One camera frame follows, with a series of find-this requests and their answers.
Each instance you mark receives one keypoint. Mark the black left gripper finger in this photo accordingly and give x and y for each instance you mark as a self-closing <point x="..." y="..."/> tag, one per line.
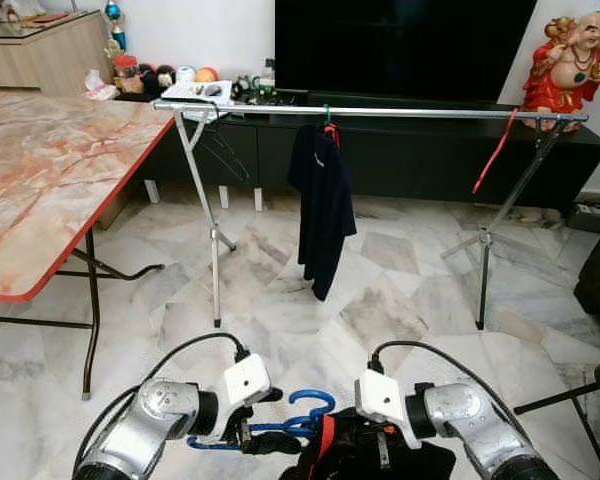
<point x="275" y="446"/>

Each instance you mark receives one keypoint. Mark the blue plastic hanger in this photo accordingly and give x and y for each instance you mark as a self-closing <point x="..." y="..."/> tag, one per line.
<point x="310" y="393"/>

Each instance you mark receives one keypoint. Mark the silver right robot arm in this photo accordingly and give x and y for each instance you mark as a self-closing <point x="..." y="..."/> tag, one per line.
<point x="470" y="420"/>

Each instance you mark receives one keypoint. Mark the red plastic hanger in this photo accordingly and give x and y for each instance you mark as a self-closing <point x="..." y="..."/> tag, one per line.
<point x="495" y="150"/>

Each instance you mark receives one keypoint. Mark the green plastic hanger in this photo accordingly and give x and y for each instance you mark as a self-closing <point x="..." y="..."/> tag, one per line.
<point x="327" y="112"/>

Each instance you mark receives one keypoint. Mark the navy blue polo shirt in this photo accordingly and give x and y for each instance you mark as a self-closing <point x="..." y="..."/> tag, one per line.
<point x="325" y="210"/>

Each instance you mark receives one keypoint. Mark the black tv console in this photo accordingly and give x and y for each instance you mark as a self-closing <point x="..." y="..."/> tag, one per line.
<point x="410" y="160"/>

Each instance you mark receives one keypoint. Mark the grey extension socket box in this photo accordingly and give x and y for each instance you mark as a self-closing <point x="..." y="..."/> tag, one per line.
<point x="590" y="215"/>

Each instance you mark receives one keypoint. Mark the silver clothes rack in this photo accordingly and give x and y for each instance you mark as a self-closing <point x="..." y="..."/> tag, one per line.
<point x="410" y="113"/>

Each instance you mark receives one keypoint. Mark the stack of white papers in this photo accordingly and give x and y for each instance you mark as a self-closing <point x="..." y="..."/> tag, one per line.
<point x="200" y="92"/>

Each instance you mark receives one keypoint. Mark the orange yellow plush ball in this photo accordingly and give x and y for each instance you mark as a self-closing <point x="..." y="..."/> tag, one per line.
<point x="208" y="74"/>

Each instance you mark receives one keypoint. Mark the white blue plush ball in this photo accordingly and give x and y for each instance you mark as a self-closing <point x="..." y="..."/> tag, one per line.
<point x="185" y="74"/>

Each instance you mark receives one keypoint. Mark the black red plush ball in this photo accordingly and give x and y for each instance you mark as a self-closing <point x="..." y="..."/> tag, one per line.
<point x="149" y="75"/>
<point x="166" y="76"/>

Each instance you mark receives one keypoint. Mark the pink tissue box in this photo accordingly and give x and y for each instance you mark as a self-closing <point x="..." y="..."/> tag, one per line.
<point x="102" y="90"/>

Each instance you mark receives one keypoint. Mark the red lidded jar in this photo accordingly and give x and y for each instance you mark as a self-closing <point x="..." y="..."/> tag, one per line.
<point x="127" y="65"/>

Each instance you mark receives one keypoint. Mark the black television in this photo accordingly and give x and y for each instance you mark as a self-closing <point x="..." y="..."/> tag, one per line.
<point x="400" y="45"/>

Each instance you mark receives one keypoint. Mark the red laughing Buddha statue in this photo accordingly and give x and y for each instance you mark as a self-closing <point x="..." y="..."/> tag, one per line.
<point x="570" y="75"/>

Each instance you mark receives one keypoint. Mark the light wooden cabinet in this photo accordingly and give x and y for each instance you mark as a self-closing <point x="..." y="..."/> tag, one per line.
<point x="50" y="60"/>

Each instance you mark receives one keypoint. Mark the gold blue trophy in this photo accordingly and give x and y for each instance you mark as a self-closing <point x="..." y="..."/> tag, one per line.
<point x="115" y="30"/>

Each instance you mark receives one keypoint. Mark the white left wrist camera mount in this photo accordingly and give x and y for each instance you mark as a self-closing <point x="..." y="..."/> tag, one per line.
<point x="245" y="378"/>

